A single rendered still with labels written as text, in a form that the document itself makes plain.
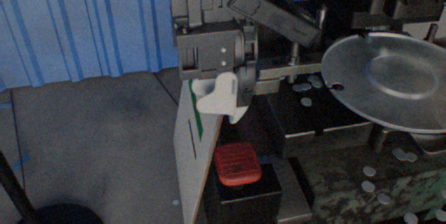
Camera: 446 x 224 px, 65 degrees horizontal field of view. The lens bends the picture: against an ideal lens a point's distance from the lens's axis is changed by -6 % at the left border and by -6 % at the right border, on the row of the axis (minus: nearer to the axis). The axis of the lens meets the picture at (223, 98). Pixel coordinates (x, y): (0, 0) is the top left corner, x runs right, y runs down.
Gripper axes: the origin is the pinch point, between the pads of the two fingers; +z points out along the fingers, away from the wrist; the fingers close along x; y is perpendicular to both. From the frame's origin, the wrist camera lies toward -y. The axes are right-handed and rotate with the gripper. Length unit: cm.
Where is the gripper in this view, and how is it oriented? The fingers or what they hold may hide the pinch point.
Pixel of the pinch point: (238, 112)
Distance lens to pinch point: 47.1
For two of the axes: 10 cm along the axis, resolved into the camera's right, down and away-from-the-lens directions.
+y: -9.8, 1.3, -1.6
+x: 2.1, 6.2, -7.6
